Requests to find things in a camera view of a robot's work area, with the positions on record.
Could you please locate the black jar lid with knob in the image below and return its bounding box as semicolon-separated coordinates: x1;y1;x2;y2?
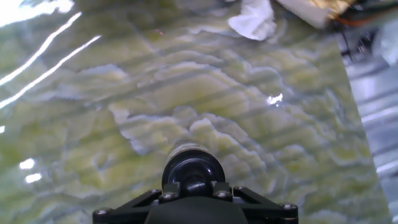
161;149;226;197

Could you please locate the gold and white box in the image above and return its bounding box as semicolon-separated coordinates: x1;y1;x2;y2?
275;0;356;29

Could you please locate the crumpled white tissue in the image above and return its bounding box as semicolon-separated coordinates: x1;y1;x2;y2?
227;0;278;42

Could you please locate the green marble pattern mat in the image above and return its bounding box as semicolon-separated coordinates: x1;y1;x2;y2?
0;0;393;224

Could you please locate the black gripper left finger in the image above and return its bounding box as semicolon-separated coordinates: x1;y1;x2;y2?
92;182;182;224

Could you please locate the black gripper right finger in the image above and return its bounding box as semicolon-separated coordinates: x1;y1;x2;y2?
212;182;299;224

